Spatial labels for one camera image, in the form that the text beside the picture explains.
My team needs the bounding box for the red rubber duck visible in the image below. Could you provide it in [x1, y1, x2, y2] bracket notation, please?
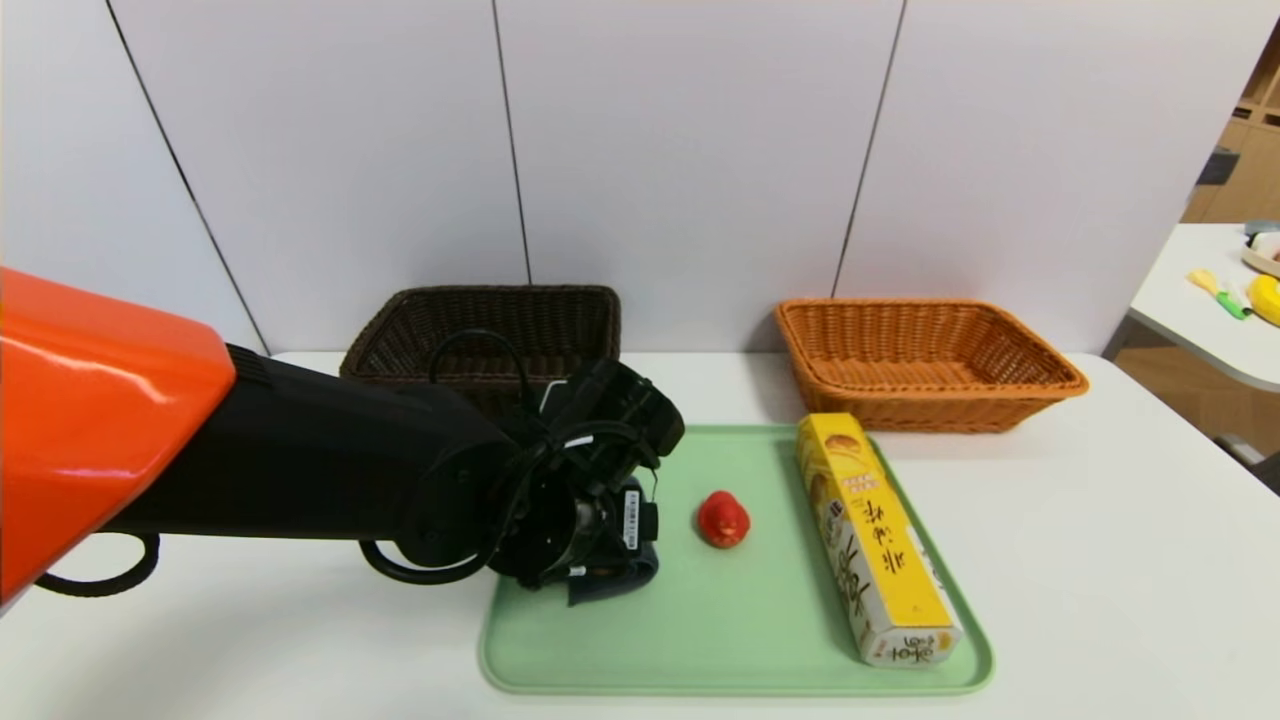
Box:
[697, 489, 752, 549]

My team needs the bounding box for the dark grey cloth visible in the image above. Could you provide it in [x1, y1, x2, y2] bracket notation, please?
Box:
[568, 538, 660, 607]

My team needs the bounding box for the yellow snack box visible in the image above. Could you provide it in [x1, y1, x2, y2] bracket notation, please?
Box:
[796, 413, 963, 668]

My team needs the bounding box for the dark brown wicker basket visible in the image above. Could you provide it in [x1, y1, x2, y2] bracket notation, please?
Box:
[341, 285, 623, 421]

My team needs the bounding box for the orange wicker basket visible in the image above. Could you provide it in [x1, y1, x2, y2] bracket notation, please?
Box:
[775, 299, 1089, 434]

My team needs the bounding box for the white bowl with items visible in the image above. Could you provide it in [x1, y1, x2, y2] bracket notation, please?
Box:
[1240, 231, 1280, 279]

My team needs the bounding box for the light green plastic tray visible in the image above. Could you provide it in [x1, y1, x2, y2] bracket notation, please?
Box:
[479, 424, 995, 696]

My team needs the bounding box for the white side table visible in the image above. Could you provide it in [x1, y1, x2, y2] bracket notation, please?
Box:
[1126, 223, 1280, 394]

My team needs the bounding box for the yellow green toy knife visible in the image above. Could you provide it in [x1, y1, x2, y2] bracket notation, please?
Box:
[1186, 268, 1251, 321]

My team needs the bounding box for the light wooden cabinet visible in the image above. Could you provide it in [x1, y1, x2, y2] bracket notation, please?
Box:
[1180, 20, 1280, 224]

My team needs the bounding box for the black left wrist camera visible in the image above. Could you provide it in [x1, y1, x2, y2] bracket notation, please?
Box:
[545, 358, 687, 473]

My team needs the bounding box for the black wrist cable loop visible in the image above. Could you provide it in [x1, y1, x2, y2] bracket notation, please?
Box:
[428, 329, 543, 426]

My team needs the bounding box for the black arm cable ring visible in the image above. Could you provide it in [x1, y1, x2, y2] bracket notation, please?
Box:
[35, 533, 161, 599]

